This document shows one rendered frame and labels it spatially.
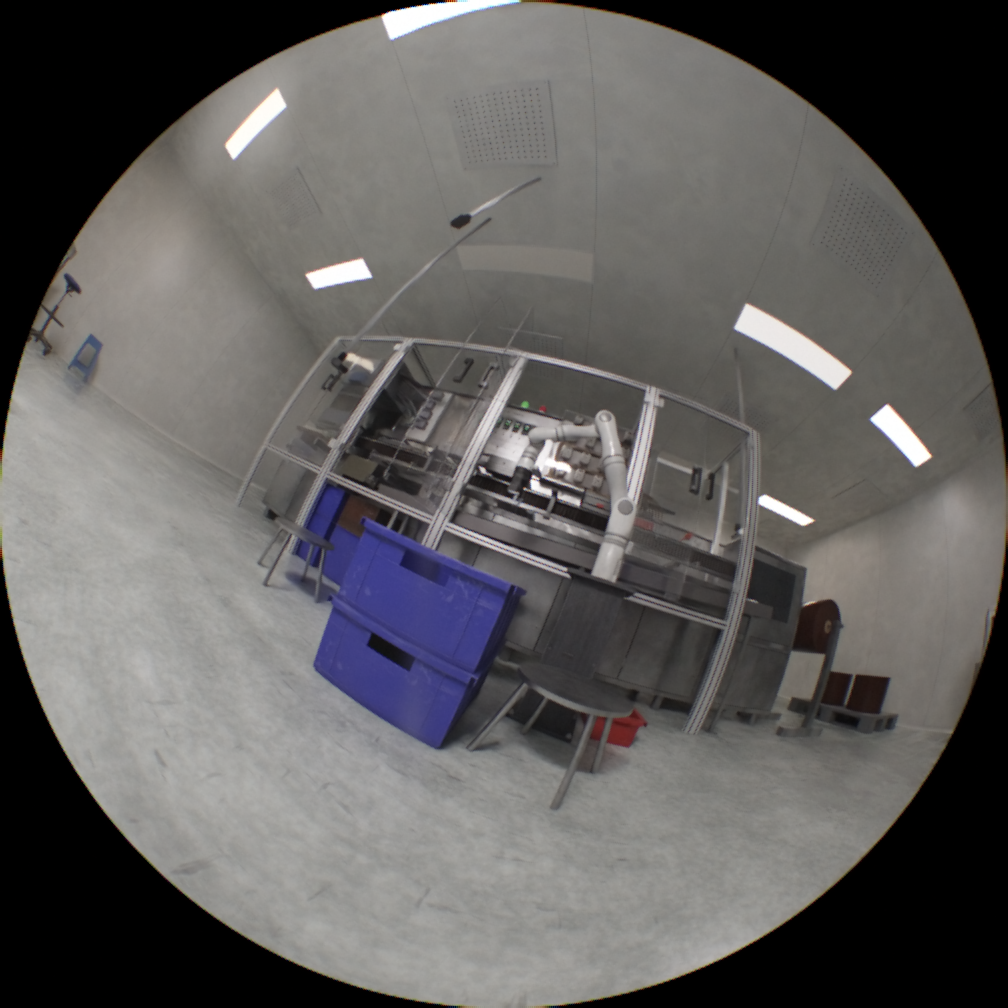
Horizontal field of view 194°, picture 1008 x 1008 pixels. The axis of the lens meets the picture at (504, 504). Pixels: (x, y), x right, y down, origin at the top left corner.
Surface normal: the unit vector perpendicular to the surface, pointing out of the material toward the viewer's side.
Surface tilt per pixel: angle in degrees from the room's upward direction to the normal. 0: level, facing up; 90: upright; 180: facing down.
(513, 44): 180
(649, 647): 90
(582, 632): 90
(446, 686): 90
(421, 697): 90
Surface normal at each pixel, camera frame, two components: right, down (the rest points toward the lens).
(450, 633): -0.11, -0.31
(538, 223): -0.38, 0.89
